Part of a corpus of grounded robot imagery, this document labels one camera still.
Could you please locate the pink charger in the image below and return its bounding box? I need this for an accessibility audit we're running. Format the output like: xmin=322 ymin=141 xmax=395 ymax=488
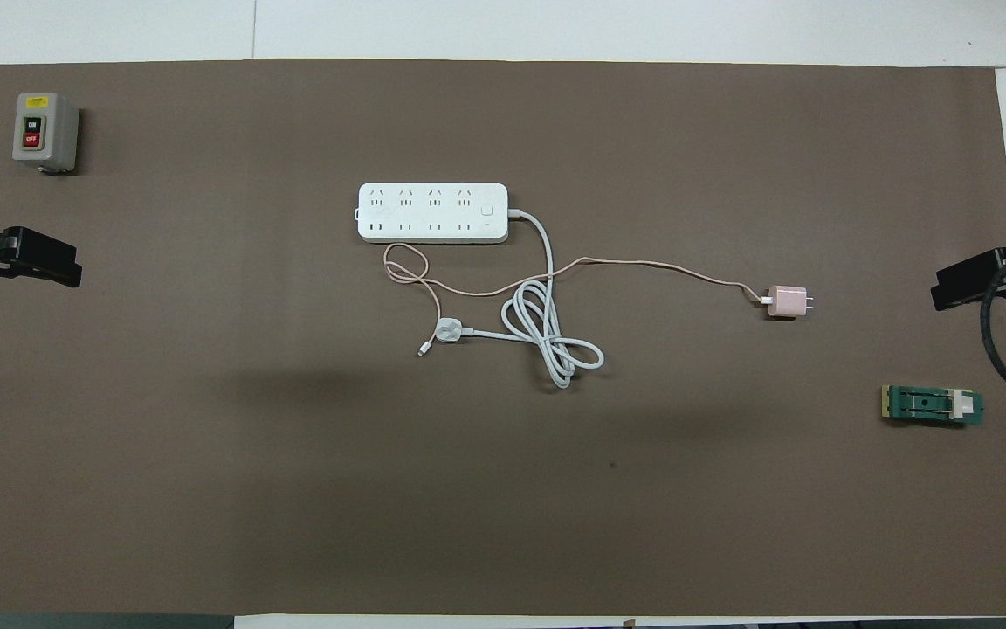
xmin=762 ymin=285 xmax=814 ymax=320

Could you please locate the pink charging cable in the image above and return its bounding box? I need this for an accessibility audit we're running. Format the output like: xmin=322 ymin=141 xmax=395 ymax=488
xmin=383 ymin=243 xmax=775 ymax=357

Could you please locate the white power strip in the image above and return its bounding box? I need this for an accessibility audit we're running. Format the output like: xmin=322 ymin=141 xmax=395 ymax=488
xmin=356 ymin=182 xmax=510 ymax=245

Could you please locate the brown table mat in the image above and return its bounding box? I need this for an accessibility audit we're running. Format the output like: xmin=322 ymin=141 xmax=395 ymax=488
xmin=0 ymin=58 xmax=1006 ymax=617

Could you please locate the green knife switch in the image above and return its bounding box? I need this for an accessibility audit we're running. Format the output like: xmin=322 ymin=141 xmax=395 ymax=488
xmin=881 ymin=384 xmax=986 ymax=429

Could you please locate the grey on/off switch box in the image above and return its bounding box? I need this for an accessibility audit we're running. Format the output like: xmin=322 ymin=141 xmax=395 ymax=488
xmin=12 ymin=92 xmax=81 ymax=175

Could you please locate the white power cord with plug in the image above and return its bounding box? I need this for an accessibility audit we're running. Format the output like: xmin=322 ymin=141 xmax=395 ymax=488
xmin=433 ymin=208 xmax=605 ymax=391

